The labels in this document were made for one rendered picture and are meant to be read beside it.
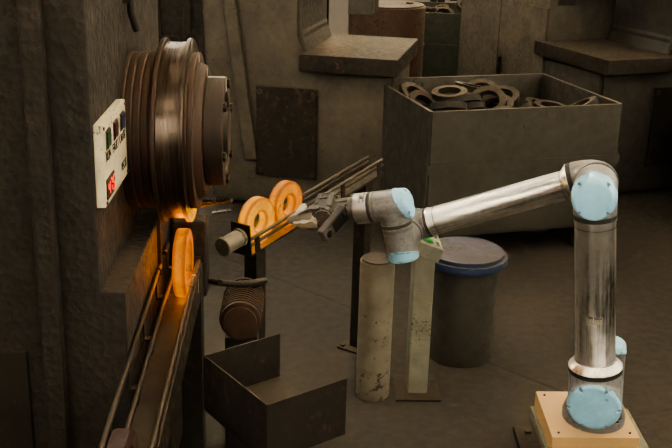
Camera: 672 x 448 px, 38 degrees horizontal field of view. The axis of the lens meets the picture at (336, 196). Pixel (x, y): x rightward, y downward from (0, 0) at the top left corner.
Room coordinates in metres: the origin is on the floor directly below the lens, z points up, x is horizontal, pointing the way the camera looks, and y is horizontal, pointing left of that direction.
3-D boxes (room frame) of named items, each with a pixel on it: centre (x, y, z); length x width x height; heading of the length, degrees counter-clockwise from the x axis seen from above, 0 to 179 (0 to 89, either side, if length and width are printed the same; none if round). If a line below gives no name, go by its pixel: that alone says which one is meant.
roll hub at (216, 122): (2.42, 0.31, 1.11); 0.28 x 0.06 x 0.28; 2
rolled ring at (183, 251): (2.41, 0.41, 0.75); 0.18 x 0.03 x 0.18; 1
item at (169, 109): (2.41, 0.40, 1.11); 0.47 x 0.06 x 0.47; 2
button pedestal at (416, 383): (3.12, -0.31, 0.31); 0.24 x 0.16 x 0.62; 2
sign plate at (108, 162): (2.07, 0.50, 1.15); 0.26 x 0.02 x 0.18; 2
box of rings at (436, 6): (8.46, -0.91, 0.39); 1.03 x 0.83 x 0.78; 82
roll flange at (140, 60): (2.41, 0.49, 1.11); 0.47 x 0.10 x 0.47; 2
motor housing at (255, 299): (2.75, 0.28, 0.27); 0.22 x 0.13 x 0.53; 2
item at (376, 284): (3.07, -0.15, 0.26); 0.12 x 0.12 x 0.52
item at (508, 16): (6.58, -1.28, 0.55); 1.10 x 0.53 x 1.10; 22
